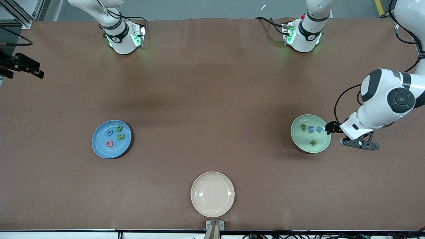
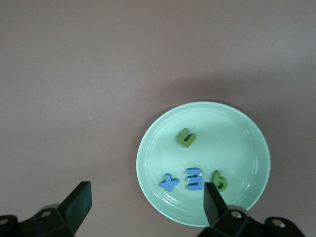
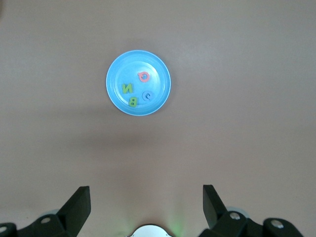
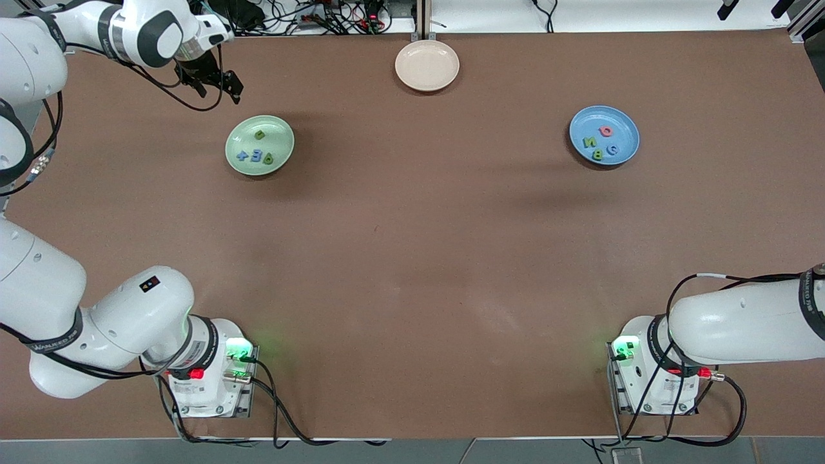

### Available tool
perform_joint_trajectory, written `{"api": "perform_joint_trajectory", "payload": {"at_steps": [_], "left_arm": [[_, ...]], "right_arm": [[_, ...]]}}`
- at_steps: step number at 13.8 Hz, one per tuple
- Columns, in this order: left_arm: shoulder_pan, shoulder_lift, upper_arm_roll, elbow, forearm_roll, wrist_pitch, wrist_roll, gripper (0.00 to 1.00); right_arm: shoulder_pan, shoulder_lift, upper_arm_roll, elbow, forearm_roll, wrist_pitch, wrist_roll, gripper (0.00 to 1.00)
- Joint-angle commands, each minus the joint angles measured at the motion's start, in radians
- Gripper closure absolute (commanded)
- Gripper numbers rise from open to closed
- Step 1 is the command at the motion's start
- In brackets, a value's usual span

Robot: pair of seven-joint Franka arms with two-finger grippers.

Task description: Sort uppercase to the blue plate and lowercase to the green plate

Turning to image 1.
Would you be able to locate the light green plate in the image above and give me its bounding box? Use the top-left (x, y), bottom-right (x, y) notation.
top-left (291, 114), bottom-right (332, 154)

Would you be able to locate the blue plate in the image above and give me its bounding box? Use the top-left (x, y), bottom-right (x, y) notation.
top-left (92, 120), bottom-right (132, 159)

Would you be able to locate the metal base connector plate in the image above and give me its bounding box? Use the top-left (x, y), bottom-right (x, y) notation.
top-left (131, 24), bottom-right (146, 47)
top-left (282, 21), bottom-right (297, 45)

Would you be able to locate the beige plate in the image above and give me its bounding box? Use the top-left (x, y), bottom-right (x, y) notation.
top-left (191, 171), bottom-right (235, 218)

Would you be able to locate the brown table mat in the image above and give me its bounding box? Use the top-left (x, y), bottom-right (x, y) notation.
top-left (0, 17), bottom-right (425, 231)

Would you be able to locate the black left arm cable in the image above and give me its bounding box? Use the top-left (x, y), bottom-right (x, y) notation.
top-left (334, 20), bottom-right (425, 124)

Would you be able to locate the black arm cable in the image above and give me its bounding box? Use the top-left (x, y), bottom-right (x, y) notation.
top-left (334, 20), bottom-right (425, 124)
top-left (0, 26), bottom-right (34, 46)

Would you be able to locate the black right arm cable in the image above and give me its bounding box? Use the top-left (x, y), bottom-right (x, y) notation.
top-left (0, 26), bottom-right (34, 46)

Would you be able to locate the aluminium frame profile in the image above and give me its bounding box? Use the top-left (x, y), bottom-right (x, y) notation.
top-left (0, 0), bottom-right (50, 30)

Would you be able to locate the black base cable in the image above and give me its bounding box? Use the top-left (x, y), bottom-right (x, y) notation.
top-left (96, 0), bottom-right (147, 29)
top-left (255, 17), bottom-right (286, 35)

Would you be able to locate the grey metal mounting bracket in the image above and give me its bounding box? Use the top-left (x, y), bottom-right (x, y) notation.
top-left (206, 220), bottom-right (225, 231)

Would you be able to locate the brown camera mount pole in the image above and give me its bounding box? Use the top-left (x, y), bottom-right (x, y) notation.
top-left (203, 221), bottom-right (221, 239)

